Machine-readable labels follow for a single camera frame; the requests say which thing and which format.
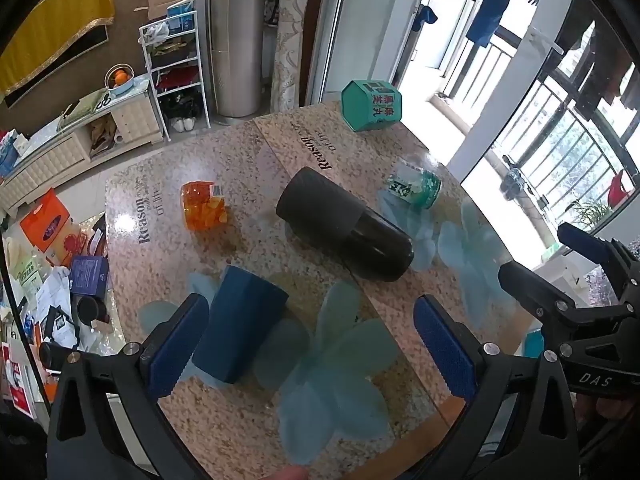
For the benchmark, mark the white shelf rack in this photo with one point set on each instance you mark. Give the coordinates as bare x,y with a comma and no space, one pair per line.
172,75

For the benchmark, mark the black mug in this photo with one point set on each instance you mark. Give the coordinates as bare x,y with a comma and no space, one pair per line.
90,308

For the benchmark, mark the dark blue box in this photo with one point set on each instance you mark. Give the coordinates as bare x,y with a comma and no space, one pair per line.
89,275

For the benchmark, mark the dark blue cup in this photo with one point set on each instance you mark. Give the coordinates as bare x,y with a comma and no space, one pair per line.
240,325

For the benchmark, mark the small hanging blue cloth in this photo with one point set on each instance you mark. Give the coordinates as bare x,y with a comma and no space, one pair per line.
425,16

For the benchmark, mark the yellow fringed cloth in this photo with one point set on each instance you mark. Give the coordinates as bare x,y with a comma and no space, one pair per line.
55,30

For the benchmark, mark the potted green plant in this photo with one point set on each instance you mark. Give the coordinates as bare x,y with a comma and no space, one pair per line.
590,210

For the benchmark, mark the white plastic bag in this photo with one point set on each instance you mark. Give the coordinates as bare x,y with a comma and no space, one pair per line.
155,32

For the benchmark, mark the black thermos bottle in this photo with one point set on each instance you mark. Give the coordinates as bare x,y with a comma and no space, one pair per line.
345,222

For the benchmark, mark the orange gift box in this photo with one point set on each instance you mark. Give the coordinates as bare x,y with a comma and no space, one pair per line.
47,225

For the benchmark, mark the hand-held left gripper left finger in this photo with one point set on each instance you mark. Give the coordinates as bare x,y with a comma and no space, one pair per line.
175,345

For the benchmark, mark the orange transparent plastic cup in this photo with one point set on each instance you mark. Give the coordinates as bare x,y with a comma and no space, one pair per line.
202,206

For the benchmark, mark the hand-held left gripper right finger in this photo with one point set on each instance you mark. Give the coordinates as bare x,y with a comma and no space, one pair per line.
445,350

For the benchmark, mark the hanging blue garment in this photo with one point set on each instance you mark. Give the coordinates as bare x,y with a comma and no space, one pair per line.
492,5

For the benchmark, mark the patterned beige curtain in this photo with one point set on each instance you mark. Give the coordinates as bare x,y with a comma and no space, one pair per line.
292,35

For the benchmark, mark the open cardboard box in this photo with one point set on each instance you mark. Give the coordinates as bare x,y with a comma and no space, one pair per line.
170,5

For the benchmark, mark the pair of white shoes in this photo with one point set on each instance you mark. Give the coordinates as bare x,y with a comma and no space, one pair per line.
182,124

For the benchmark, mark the silver standing air conditioner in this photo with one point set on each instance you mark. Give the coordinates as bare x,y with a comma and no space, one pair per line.
235,35

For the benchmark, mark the black balcony railing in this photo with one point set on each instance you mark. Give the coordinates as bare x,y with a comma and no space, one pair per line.
550,125

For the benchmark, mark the bowl of oranges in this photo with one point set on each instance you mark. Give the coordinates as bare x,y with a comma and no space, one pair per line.
119,79

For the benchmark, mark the white tufted cabinet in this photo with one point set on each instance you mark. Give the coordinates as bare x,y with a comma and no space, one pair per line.
75,140

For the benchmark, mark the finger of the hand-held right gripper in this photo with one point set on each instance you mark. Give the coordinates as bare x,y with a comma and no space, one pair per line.
537,292
590,247

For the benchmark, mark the person's right hand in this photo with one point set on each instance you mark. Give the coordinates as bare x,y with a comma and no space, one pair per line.
607,412

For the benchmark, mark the person's left hand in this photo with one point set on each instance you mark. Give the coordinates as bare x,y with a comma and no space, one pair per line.
287,473

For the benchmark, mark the green hexagonal box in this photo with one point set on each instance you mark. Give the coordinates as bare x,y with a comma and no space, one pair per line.
372,105

